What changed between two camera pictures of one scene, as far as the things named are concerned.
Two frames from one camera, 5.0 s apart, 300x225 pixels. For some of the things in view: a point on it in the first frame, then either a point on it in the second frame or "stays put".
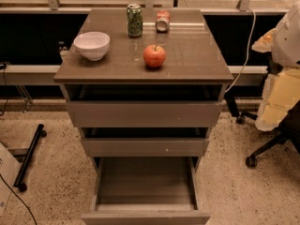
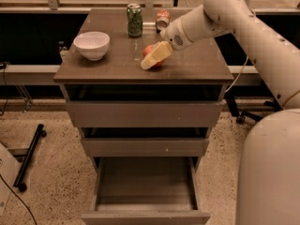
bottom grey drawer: x=145 y=190 stays put
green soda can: x=134 y=20 stays put
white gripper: x=288 y=41 to x=172 y=35
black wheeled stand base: x=40 y=132 stays put
